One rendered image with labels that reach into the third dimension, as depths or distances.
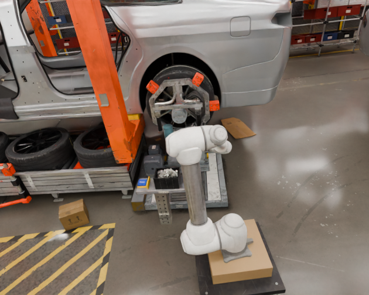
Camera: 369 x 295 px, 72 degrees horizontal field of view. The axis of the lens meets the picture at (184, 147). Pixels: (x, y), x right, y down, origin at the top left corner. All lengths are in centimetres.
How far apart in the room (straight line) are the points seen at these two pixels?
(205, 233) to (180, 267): 73
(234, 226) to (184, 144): 57
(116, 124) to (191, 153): 101
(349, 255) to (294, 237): 39
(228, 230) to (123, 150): 118
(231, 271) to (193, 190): 57
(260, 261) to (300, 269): 56
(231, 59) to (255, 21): 34
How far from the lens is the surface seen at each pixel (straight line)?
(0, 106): 325
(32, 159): 299
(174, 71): 233
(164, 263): 221
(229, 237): 155
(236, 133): 357
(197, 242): 152
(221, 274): 168
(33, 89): 296
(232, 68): 244
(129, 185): 263
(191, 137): 125
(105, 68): 197
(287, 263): 224
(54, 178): 285
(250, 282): 177
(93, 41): 195
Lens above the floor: 186
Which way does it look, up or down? 34 degrees down
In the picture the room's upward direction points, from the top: 7 degrees counter-clockwise
